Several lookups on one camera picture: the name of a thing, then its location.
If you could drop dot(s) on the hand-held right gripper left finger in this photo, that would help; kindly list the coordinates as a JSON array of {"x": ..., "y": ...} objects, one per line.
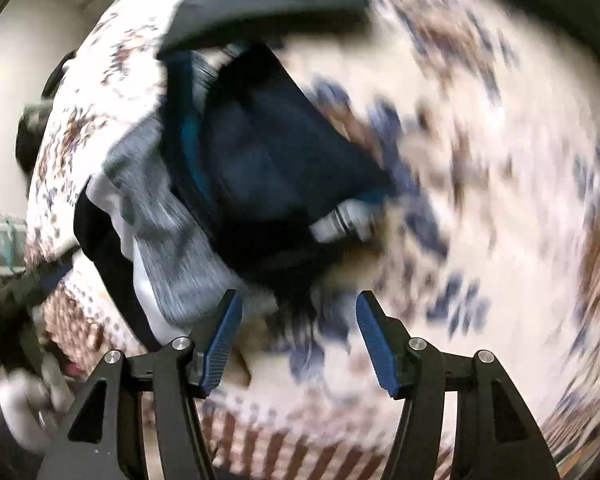
[{"x": 219, "y": 345}]

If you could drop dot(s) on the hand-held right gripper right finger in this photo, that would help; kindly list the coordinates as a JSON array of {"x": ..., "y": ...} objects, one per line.
[{"x": 380, "y": 345}]

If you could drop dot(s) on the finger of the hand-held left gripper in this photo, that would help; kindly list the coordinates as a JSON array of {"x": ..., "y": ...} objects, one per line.
[{"x": 55, "y": 272}]

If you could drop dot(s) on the teal black white striped sweater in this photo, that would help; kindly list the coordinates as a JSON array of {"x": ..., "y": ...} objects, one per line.
[{"x": 260, "y": 175}]

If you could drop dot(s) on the white blurred object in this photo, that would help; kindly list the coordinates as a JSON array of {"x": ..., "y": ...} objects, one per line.
[{"x": 22, "y": 402}]

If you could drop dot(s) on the black bag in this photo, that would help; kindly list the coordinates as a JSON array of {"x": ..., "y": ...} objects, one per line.
[{"x": 27, "y": 135}]

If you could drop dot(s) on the white floral fleece blanket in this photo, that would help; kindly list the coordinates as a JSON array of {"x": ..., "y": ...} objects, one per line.
[{"x": 480, "y": 185}]

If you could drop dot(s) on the black curved object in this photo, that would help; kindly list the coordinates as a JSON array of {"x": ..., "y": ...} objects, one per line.
[{"x": 56, "y": 74}]

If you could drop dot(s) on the black folded cloth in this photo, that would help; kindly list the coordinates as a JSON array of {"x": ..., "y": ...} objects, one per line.
[{"x": 265, "y": 0}]

